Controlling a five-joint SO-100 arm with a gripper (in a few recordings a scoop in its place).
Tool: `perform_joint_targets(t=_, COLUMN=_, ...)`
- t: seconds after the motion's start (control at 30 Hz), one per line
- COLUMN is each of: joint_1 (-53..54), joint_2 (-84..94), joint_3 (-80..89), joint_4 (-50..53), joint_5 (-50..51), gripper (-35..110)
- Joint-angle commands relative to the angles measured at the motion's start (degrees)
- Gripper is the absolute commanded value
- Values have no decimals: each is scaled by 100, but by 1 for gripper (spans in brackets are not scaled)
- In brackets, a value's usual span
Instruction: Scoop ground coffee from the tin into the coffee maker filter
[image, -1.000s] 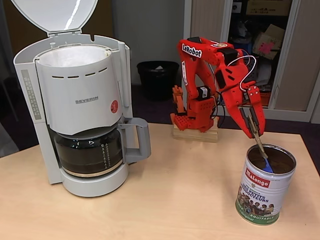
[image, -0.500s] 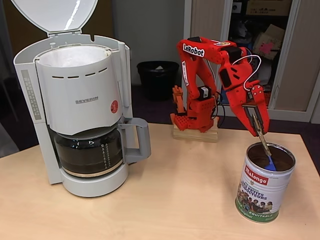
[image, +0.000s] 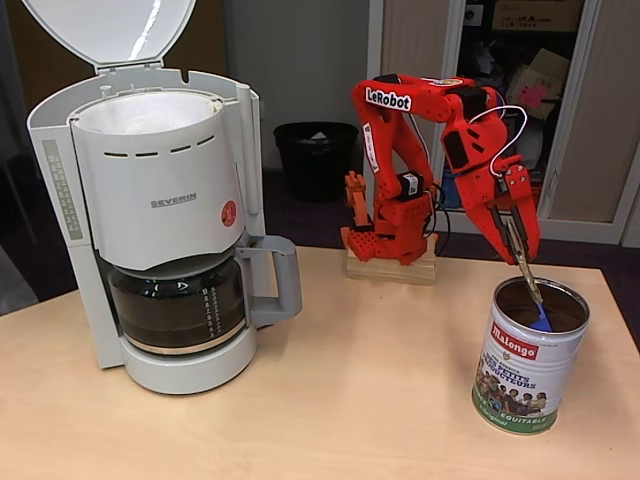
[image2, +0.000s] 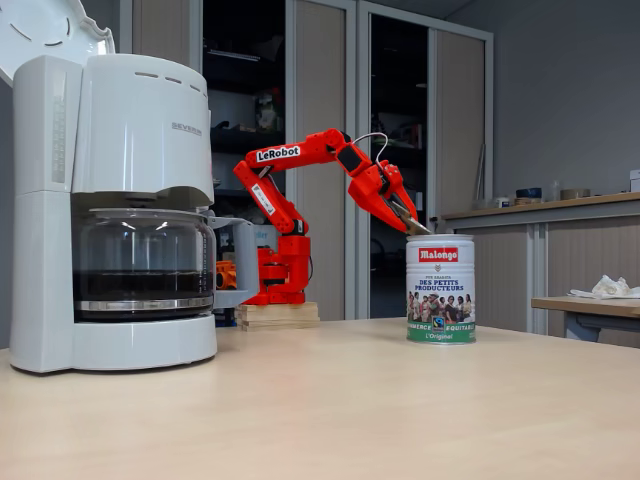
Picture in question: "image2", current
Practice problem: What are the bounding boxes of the white servo cable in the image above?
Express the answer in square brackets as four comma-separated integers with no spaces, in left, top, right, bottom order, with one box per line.
[353,132,390,165]

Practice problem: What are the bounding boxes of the blue scoop with cardboard handle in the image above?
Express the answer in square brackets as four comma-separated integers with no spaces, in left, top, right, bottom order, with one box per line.
[389,197,434,236]

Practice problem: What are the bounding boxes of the white drip coffee maker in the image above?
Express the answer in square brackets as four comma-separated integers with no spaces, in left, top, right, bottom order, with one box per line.
[0,0,220,375]

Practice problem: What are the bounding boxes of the grey metal profiles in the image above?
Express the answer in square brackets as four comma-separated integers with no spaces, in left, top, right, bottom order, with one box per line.
[473,143,488,201]

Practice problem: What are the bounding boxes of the wooden side table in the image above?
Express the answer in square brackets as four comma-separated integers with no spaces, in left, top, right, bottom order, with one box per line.
[530,294,640,346]

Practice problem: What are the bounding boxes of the glass carafe with grey handle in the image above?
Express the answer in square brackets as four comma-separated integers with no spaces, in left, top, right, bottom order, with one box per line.
[72,207,261,324]

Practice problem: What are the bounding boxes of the wooden base block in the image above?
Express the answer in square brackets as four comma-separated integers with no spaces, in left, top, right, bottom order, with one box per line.
[234,301,321,332]

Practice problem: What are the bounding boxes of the beige roller shutter cabinet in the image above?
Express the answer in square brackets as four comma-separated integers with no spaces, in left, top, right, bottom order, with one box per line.
[119,0,359,321]
[357,0,496,331]

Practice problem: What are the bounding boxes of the white Malongo coffee tin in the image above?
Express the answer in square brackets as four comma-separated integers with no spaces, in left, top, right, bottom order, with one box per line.
[405,233,477,345]

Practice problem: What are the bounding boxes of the low beige counter cabinet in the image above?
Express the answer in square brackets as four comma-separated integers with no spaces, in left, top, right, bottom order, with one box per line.
[442,192,640,346]

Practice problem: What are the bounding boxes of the orange printed clamp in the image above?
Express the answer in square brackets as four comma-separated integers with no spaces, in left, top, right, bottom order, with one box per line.
[215,259,239,291]

